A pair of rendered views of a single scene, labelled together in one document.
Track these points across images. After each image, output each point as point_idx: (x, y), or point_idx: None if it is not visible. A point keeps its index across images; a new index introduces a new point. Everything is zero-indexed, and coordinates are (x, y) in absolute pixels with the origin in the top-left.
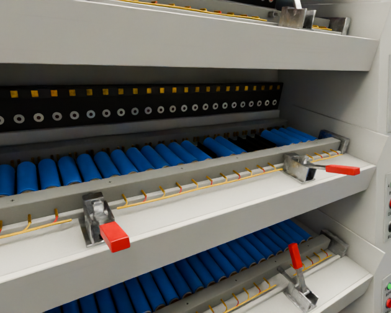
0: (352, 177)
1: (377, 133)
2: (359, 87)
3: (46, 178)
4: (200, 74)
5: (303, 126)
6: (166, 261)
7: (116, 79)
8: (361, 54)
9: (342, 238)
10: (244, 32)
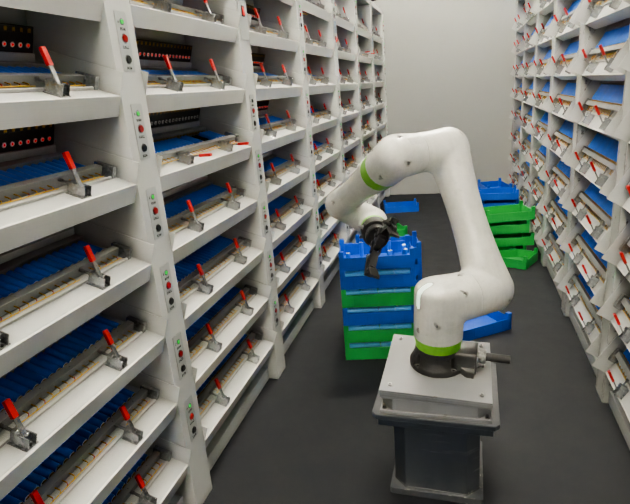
0: (244, 151)
1: (249, 131)
2: (239, 109)
3: (156, 149)
4: None
5: (213, 130)
6: (201, 175)
7: None
8: (239, 96)
9: (242, 187)
10: (210, 94)
